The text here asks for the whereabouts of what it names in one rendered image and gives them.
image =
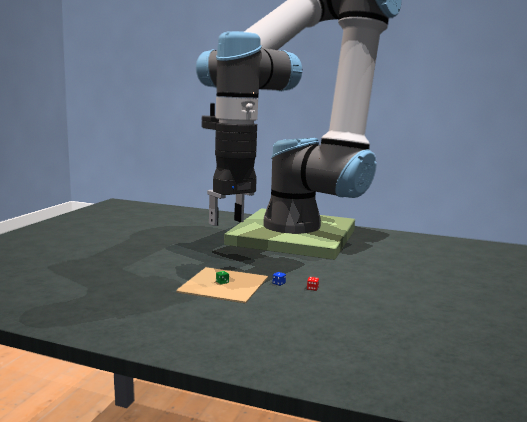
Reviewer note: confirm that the green die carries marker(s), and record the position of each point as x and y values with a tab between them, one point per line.
222	277

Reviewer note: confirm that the blue die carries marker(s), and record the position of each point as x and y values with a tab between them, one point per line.
279	278

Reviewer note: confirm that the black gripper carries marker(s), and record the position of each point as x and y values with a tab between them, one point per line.
235	151

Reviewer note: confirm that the orange flat mat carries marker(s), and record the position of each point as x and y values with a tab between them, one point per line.
240	288

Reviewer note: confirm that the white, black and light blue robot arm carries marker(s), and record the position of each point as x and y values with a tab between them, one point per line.
247	62

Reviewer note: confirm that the red die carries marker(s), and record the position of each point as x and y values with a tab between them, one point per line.
312	283

